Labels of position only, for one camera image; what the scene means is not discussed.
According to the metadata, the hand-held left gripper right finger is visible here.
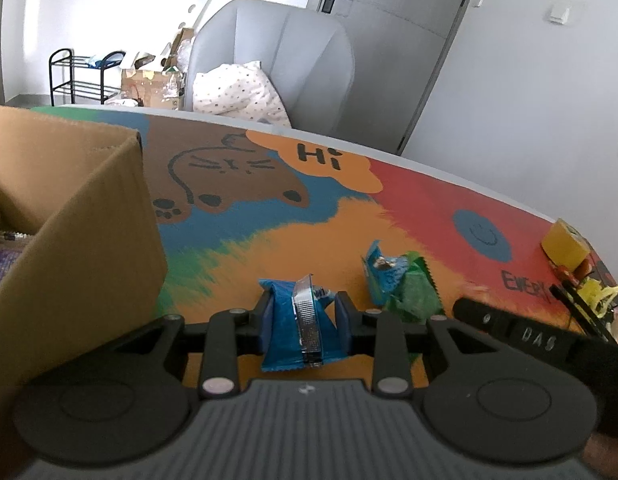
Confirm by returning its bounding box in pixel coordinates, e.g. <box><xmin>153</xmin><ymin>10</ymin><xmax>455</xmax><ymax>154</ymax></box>
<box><xmin>333</xmin><ymin>291</ymin><xmax>479</xmax><ymax>397</ymax></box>

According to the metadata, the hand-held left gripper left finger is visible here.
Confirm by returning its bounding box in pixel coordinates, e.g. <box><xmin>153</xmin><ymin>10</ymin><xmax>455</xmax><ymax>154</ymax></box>
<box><xmin>134</xmin><ymin>291</ymin><xmax>278</xmax><ymax>400</ymax></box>

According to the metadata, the blue snack packet silver strip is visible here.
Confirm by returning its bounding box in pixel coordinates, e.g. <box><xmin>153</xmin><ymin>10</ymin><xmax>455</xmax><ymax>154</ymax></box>
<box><xmin>258</xmin><ymin>272</ymin><xmax>351</xmax><ymax>374</ymax></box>

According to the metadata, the brown cardboard box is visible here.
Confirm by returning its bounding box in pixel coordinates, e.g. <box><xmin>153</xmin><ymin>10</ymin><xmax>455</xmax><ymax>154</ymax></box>
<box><xmin>0</xmin><ymin>104</ymin><xmax>170</xmax><ymax>480</ymax></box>

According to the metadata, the person's right forearm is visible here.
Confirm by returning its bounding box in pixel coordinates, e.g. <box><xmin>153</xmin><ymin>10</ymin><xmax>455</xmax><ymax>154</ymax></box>
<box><xmin>583</xmin><ymin>432</ymin><xmax>618</xmax><ymax>480</ymax></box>

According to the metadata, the black metal tool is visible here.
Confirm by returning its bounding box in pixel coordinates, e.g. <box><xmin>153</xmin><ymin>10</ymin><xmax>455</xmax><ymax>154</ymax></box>
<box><xmin>549</xmin><ymin>280</ymin><xmax>617</xmax><ymax>343</ymax></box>

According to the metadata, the blue cookie snack packet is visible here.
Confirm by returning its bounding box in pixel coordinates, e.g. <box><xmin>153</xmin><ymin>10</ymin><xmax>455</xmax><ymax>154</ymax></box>
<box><xmin>361</xmin><ymin>240</ymin><xmax>415</xmax><ymax>307</ymax></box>

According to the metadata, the dark green snack packet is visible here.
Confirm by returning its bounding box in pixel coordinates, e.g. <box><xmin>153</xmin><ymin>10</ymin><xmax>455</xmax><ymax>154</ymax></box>
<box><xmin>383</xmin><ymin>251</ymin><xmax>444</xmax><ymax>325</ymax></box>

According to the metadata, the yellow plastic clip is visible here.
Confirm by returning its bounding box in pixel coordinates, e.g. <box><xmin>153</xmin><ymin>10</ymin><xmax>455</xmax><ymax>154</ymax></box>
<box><xmin>576</xmin><ymin>280</ymin><xmax>618</xmax><ymax>318</ymax></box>

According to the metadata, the yellow box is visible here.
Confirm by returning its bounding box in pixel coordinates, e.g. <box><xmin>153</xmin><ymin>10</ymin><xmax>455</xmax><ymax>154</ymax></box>
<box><xmin>540</xmin><ymin>217</ymin><xmax>592</xmax><ymax>270</ymax></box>

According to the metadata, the colourful printed table mat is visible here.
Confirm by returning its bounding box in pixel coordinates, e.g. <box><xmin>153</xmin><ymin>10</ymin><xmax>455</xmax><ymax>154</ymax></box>
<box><xmin>31</xmin><ymin>105</ymin><xmax>618</xmax><ymax>393</ymax></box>

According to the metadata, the white dotted pillow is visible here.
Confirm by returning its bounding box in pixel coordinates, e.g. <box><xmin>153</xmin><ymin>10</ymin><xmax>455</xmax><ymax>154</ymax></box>
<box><xmin>192</xmin><ymin>61</ymin><xmax>293</xmax><ymax>128</ymax></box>

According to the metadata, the cluttered cardboard box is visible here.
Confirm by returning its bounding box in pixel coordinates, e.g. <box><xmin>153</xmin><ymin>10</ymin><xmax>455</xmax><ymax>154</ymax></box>
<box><xmin>120</xmin><ymin>27</ymin><xmax>196</xmax><ymax>111</ymax></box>

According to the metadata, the purple snack packet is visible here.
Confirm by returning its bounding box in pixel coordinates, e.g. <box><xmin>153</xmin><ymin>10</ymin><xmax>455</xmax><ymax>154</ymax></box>
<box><xmin>0</xmin><ymin>245</ymin><xmax>27</xmax><ymax>303</ymax></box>

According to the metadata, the grey armchair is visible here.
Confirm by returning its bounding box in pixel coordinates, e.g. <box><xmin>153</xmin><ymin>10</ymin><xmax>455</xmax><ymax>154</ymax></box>
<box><xmin>183</xmin><ymin>0</ymin><xmax>356</xmax><ymax>137</ymax></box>

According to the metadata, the grey door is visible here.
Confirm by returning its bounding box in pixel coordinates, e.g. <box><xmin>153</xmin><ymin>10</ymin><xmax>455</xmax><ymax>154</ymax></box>
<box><xmin>309</xmin><ymin>0</ymin><xmax>484</xmax><ymax>155</ymax></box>

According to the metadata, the black shoe rack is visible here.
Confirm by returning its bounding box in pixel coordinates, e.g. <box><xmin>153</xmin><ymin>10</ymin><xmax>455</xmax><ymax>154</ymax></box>
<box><xmin>49</xmin><ymin>48</ymin><xmax>128</xmax><ymax>107</ymax></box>

